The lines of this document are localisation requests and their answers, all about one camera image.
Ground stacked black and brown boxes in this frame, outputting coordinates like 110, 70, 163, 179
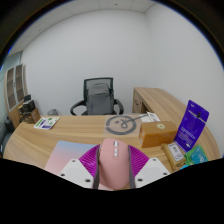
17, 94, 42, 125

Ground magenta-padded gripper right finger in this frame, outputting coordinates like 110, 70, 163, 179
127, 144, 171, 190

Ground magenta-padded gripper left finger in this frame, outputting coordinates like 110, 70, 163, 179
57, 144, 101, 190

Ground wooden side desk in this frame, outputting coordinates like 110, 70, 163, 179
132, 87, 188, 116

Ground tan packet with white label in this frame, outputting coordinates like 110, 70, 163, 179
161, 141, 187, 172

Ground black mesh office chair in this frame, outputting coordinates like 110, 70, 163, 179
69, 77, 125, 117

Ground wooden shelf unit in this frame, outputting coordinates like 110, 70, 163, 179
3, 63, 29, 114

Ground green and teal packet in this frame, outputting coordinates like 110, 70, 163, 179
184, 144, 210, 167

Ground white leaflet, green-purple print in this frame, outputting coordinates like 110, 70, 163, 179
33, 116, 61, 131

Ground grey backpack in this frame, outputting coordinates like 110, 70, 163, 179
86, 82, 116, 116

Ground purple stand-up pouch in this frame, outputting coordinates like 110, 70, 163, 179
173, 99, 210, 154

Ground pink computer mouse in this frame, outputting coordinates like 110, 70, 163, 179
98, 138, 131, 190

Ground pink-blue gradient mouse pad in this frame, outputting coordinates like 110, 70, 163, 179
44, 140, 101, 176

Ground white paper sheets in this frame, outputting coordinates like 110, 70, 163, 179
145, 111, 161, 123

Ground brown cardboard box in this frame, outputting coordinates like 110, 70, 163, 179
138, 120, 179, 149

